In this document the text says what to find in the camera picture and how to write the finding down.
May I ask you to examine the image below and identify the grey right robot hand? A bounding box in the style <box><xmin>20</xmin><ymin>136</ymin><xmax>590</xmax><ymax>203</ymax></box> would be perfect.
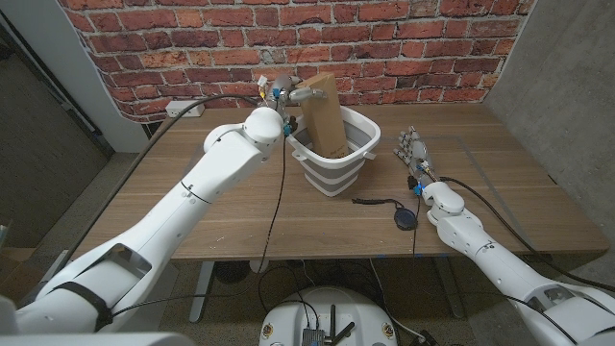
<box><xmin>392</xmin><ymin>125</ymin><xmax>439</xmax><ymax>186</ymax></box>

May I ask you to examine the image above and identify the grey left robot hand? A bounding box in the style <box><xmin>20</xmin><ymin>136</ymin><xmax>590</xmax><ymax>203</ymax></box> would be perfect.
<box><xmin>261</xmin><ymin>72</ymin><xmax>329</xmax><ymax>121</ymax></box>

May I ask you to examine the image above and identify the brown cardboard box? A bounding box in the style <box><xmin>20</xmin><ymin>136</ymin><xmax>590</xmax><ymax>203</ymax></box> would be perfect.
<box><xmin>296</xmin><ymin>71</ymin><xmax>351</xmax><ymax>160</ymax></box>

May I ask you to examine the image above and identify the white grey collapsible bucket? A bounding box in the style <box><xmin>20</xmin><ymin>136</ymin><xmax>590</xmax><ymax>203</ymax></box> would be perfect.
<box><xmin>285</xmin><ymin>105</ymin><xmax>381</xmax><ymax>198</ymax></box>

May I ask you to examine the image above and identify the white power outlet box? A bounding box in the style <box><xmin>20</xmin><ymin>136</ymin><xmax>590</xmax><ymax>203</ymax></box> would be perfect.
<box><xmin>164</xmin><ymin>99</ymin><xmax>206</xmax><ymax>119</ymax></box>

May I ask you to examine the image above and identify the dark table leg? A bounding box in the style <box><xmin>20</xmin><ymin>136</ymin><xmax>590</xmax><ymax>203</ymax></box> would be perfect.
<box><xmin>434</xmin><ymin>257</ymin><xmax>465</xmax><ymax>319</ymax></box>

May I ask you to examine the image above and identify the black round floor object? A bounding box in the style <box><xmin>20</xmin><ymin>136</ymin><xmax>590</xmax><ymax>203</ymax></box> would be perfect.
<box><xmin>213</xmin><ymin>261</ymin><xmax>252</xmax><ymax>285</ymax></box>

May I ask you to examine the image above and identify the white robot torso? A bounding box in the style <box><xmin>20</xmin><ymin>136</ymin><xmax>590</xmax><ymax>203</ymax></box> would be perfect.
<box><xmin>258</xmin><ymin>286</ymin><xmax>400</xmax><ymax>346</ymax></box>

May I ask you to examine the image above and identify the black antenna module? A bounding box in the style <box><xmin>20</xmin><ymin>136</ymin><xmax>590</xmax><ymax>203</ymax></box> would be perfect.
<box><xmin>301</xmin><ymin>303</ymin><xmax>357</xmax><ymax>346</ymax></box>

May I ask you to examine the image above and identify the white table leg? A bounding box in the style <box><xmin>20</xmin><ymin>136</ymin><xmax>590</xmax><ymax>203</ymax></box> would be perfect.
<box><xmin>188</xmin><ymin>260</ymin><xmax>216</xmax><ymax>323</ymax></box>

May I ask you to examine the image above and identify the dark grey perforated panel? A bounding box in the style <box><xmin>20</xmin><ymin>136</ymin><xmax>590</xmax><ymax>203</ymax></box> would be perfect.
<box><xmin>0</xmin><ymin>18</ymin><xmax>115</xmax><ymax>249</ymax></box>

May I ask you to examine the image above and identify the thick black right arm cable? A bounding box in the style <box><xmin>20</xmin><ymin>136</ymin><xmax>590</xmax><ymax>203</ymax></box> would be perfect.
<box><xmin>437</xmin><ymin>175</ymin><xmax>615</xmax><ymax>293</ymax></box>

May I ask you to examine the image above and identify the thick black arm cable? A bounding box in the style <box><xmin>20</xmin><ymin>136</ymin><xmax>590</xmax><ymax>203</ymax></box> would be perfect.
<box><xmin>60</xmin><ymin>93</ymin><xmax>263</xmax><ymax>265</ymax></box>
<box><xmin>437</xmin><ymin>175</ymin><xmax>615</xmax><ymax>293</ymax></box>

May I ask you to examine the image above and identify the black stopwatch with lanyard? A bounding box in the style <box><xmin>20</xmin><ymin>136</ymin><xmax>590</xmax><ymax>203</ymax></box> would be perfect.
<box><xmin>351</xmin><ymin>197</ymin><xmax>419</xmax><ymax>232</ymax></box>

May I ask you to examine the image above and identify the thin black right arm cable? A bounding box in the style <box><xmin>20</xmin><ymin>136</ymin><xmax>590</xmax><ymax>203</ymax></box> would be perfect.
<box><xmin>410</xmin><ymin>191</ymin><xmax>421</xmax><ymax>260</ymax></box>

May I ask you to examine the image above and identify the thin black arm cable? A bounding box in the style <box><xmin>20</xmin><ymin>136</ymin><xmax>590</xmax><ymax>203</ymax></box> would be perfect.
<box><xmin>410</xmin><ymin>191</ymin><xmax>421</xmax><ymax>260</ymax></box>
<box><xmin>109</xmin><ymin>134</ymin><xmax>288</xmax><ymax>318</ymax></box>

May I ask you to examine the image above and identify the printed brick wall backdrop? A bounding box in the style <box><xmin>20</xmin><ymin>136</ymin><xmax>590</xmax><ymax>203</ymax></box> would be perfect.
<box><xmin>57</xmin><ymin>0</ymin><xmax>537</xmax><ymax>124</ymax></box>

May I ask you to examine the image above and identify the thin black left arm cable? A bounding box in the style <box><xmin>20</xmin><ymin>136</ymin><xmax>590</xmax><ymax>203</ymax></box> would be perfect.
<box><xmin>109</xmin><ymin>134</ymin><xmax>288</xmax><ymax>318</ymax></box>

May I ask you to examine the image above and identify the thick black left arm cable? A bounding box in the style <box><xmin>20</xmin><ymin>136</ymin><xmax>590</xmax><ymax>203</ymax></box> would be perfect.
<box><xmin>60</xmin><ymin>93</ymin><xmax>263</xmax><ymax>265</ymax></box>

